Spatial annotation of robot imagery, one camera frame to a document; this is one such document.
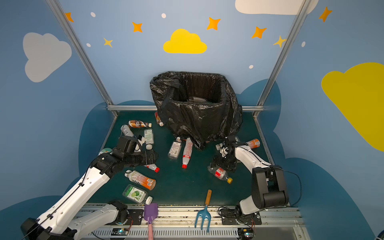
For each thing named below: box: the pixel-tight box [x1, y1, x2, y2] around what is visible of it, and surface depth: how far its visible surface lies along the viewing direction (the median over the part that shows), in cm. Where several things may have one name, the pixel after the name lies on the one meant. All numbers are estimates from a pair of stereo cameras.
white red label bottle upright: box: [181, 137, 193, 169], surface depth 96 cm
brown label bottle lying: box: [128, 120, 152, 128], surface depth 110 cm
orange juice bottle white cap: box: [124, 170, 157, 191], surface depth 84 cm
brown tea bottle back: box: [154, 111, 164, 127], surface depth 113 cm
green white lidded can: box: [98, 148, 113, 156], surface depth 91 cm
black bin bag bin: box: [149, 71, 243, 150], surface depth 93 cm
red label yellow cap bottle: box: [207, 163, 233, 184], surface depth 86 cm
